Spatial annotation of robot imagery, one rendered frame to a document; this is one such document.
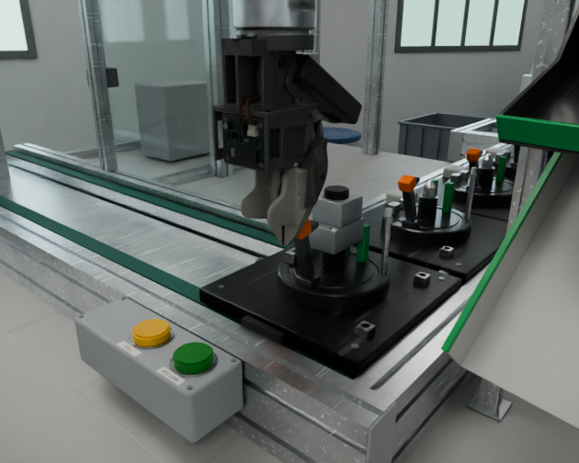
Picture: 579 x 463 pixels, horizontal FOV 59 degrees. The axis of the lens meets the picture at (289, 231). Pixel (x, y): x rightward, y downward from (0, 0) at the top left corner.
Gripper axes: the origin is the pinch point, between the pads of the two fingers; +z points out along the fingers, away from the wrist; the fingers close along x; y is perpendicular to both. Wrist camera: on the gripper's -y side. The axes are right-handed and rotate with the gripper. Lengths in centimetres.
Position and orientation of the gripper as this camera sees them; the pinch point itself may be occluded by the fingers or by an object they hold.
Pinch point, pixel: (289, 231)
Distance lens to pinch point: 55.6
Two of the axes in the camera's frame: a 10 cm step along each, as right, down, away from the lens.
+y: -6.5, 2.7, -7.1
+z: 0.0, 9.3, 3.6
